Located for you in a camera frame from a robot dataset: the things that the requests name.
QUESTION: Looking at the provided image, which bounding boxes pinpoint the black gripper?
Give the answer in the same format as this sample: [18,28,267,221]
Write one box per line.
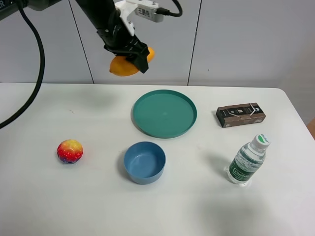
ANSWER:
[96,10,150,73]

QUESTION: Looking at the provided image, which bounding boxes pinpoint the yellow mango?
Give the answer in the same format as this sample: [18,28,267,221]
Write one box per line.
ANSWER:
[109,47,155,77]

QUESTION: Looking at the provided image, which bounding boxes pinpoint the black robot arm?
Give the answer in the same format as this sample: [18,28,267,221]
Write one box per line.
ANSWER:
[0,0,149,78]

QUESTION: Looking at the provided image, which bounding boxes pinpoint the teal round plate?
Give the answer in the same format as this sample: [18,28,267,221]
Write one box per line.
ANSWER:
[131,89,197,139]

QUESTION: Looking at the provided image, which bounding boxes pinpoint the blue bowl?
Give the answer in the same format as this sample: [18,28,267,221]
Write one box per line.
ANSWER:
[124,142,166,185]

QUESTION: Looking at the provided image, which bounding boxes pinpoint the brown carton box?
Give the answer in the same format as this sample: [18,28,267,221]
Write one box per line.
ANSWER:
[216,103,266,128]

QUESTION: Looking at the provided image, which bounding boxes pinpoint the multicolour bumpy ball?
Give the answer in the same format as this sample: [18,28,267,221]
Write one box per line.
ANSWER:
[57,139,83,164]

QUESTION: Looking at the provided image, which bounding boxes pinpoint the clear water bottle green label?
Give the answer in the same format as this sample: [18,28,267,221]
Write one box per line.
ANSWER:
[227,134,270,184]

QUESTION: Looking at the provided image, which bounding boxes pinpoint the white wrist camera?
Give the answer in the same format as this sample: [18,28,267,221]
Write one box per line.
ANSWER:
[115,0,164,36]

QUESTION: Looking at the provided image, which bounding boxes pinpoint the black camera cable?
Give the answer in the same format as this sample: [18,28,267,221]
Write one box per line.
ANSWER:
[156,0,184,18]

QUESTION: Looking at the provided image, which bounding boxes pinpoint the thick black cable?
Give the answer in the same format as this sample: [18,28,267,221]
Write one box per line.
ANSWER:
[0,6,46,130]

